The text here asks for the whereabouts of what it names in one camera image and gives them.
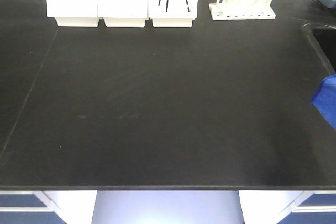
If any blue microfiber cloth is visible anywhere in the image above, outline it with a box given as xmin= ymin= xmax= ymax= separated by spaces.
xmin=311 ymin=74 xmax=335 ymax=129

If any left blue cabinet under table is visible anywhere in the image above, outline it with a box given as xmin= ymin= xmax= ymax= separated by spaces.
xmin=1 ymin=191 xmax=65 ymax=223

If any white storage bin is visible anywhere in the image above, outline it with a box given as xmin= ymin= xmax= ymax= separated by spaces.
xmin=96 ymin=0 xmax=150 ymax=28
xmin=46 ymin=0 xmax=99 ymax=27
xmin=148 ymin=0 xmax=198 ymax=28

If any right blue cabinet under table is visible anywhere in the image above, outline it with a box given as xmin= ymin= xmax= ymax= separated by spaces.
xmin=277 ymin=190 xmax=335 ymax=224

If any middle white storage bin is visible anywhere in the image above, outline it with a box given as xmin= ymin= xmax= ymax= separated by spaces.
xmin=96 ymin=0 xmax=150 ymax=28

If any blue cabinet under table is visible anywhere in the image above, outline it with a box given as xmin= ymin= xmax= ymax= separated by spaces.
xmin=1 ymin=191 xmax=65 ymax=223
xmin=277 ymin=190 xmax=335 ymax=224

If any right white storage bin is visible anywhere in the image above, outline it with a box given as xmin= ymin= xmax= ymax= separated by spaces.
xmin=148 ymin=0 xmax=198 ymax=28

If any left white storage bin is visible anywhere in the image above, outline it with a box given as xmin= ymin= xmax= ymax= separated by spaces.
xmin=46 ymin=0 xmax=99 ymax=27

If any black lab sink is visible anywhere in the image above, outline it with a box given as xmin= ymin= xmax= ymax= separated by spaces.
xmin=302 ymin=23 xmax=335 ymax=75

